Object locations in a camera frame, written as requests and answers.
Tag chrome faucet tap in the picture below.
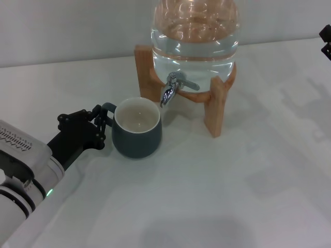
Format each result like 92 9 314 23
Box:
159 72 201 109

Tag wooden dispenser stand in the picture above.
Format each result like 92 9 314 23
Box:
134 44 237 138

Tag glass water dispenser jar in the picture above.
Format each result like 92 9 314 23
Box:
149 0 240 94

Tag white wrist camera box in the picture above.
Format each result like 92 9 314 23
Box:
0 119 52 187

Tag black mug white inside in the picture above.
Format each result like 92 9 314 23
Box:
101 97 163 159

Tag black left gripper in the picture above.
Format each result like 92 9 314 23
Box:
46 104 109 172

